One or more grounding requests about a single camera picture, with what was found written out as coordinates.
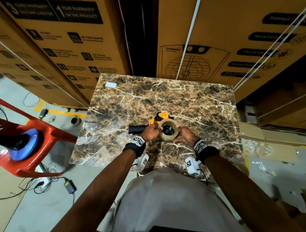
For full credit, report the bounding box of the person's right hand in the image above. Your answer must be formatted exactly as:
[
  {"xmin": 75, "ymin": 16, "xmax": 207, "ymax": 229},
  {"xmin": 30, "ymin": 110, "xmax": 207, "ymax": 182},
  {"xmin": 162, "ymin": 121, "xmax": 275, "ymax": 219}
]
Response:
[{"xmin": 174, "ymin": 125, "xmax": 200, "ymax": 148}]

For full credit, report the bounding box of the person's left hand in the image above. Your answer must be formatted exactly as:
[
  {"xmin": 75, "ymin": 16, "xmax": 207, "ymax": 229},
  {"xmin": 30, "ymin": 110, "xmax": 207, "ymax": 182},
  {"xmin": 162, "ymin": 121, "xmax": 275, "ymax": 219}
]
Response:
[{"xmin": 140, "ymin": 123, "xmax": 163, "ymax": 142}]

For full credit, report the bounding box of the yellow black tape dispenser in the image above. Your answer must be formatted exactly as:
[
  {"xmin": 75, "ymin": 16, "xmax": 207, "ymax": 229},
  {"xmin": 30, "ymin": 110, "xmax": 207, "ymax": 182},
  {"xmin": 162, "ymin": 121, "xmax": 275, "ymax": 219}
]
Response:
[{"xmin": 128, "ymin": 111, "xmax": 179, "ymax": 138}]

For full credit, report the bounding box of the clear tape roll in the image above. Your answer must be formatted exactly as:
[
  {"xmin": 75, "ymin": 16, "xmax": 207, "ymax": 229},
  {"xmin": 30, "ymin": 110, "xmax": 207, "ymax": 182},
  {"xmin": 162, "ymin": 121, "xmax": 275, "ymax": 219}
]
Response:
[{"xmin": 157, "ymin": 119, "xmax": 179, "ymax": 141}]

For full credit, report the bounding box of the person's right forearm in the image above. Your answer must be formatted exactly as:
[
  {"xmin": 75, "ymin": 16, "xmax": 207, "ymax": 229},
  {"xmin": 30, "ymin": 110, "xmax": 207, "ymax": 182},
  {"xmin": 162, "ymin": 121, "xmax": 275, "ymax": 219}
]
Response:
[{"xmin": 204, "ymin": 155, "xmax": 304, "ymax": 232}]

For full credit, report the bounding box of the person's left forearm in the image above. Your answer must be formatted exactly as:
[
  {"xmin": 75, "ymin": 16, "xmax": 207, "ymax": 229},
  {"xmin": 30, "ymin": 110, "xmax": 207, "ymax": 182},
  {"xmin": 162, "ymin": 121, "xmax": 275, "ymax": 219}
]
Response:
[{"xmin": 51, "ymin": 149, "xmax": 137, "ymax": 232}]

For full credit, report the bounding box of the person's grey shirt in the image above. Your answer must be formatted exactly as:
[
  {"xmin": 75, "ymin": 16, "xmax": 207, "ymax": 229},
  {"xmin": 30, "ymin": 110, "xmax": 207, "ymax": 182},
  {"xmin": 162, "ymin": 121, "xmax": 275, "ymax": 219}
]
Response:
[{"xmin": 111, "ymin": 167, "xmax": 244, "ymax": 232}]

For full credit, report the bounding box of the flat cardboard sheet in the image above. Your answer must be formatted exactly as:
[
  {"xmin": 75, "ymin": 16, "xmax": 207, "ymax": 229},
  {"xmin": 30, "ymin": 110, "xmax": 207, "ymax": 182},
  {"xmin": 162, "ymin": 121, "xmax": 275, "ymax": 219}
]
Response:
[{"xmin": 239, "ymin": 122, "xmax": 299, "ymax": 163}]

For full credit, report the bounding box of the black left wristband with markers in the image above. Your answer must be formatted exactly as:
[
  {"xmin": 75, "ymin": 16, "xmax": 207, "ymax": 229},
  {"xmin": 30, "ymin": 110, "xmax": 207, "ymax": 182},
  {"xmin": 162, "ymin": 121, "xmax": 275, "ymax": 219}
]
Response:
[{"xmin": 122, "ymin": 135, "xmax": 146, "ymax": 159}]

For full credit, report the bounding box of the black wristband with markers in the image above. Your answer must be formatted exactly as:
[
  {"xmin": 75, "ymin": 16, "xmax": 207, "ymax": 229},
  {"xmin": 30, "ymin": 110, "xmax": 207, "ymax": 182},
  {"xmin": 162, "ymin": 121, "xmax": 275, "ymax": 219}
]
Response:
[
  {"xmin": 193, "ymin": 139, "xmax": 220, "ymax": 164},
  {"xmin": 122, "ymin": 135, "xmax": 146, "ymax": 159}
]

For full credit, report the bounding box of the black right wristband with markers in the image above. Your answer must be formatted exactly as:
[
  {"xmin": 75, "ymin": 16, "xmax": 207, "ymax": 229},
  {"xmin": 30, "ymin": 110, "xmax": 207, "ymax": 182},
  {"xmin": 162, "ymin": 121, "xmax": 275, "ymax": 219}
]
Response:
[{"xmin": 193, "ymin": 139, "xmax": 220, "ymax": 164}]

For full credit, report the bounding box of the red plastic chair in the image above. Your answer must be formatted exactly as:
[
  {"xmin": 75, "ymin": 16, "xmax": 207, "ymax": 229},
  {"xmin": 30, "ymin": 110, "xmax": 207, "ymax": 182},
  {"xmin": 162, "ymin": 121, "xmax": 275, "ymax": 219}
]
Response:
[{"xmin": 0, "ymin": 98, "xmax": 77, "ymax": 178}]

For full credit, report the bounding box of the black label appliance carton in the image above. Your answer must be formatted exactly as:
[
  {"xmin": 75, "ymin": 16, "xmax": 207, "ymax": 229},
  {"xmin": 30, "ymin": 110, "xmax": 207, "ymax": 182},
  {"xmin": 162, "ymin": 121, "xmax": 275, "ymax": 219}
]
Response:
[{"xmin": 0, "ymin": 0, "xmax": 131, "ymax": 101}]

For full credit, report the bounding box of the white power strip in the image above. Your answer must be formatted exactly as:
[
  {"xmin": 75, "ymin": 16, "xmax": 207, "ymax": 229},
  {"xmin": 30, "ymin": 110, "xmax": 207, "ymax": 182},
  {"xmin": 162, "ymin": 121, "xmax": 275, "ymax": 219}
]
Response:
[{"xmin": 33, "ymin": 177, "xmax": 52, "ymax": 189}]

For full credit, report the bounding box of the fan print appliance carton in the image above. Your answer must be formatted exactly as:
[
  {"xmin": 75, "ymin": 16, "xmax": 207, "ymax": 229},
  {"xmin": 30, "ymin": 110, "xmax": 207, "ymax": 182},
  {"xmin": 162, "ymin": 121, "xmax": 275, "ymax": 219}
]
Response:
[{"xmin": 157, "ymin": 0, "xmax": 306, "ymax": 103}]

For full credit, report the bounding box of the black cylinder device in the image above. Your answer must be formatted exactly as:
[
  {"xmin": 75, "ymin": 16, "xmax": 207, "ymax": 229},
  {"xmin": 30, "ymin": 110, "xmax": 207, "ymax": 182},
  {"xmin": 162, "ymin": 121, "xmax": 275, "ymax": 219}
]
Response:
[{"xmin": 0, "ymin": 134, "xmax": 30, "ymax": 150}]

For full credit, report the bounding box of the printed appliance carton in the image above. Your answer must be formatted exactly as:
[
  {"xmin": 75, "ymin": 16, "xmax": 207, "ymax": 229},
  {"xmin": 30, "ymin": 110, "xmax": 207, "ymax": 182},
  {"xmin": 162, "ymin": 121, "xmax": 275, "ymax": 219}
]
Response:
[{"xmin": 0, "ymin": 40, "xmax": 88, "ymax": 109}]

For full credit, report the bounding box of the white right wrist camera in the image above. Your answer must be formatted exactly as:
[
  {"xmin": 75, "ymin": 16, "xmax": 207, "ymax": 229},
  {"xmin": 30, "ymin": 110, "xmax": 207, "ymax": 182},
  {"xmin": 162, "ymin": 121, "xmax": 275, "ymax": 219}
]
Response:
[{"xmin": 185, "ymin": 156, "xmax": 202, "ymax": 177}]

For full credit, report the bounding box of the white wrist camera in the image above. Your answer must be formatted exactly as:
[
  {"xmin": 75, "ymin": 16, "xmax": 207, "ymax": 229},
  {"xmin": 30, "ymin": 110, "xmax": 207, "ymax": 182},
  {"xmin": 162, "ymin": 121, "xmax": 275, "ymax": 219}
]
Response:
[
  {"xmin": 133, "ymin": 153, "xmax": 149, "ymax": 172},
  {"xmin": 185, "ymin": 156, "xmax": 202, "ymax": 177}
]

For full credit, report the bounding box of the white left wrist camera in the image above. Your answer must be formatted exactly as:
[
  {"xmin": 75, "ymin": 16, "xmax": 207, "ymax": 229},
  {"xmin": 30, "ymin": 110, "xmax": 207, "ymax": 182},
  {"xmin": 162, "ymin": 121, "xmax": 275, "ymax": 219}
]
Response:
[{"xmin": 133, "ymin": 153, "xmax": 149, "ymax": 172}]

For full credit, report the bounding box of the strapped brown carton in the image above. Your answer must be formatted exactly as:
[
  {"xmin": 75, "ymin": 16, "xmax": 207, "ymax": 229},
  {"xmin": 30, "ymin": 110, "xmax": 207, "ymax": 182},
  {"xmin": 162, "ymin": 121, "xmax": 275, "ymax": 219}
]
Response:
[{"xmin": 254, "ymin": 79, "xmax": 306, "ymax": 129}]

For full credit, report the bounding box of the white packing strap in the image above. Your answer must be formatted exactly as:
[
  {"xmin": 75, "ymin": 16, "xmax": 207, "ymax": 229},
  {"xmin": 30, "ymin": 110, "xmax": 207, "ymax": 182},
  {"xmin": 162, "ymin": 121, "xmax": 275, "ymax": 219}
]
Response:
[{"xmin": 176, "ymin": 0, "xmax": 201, "ymax": 81}]

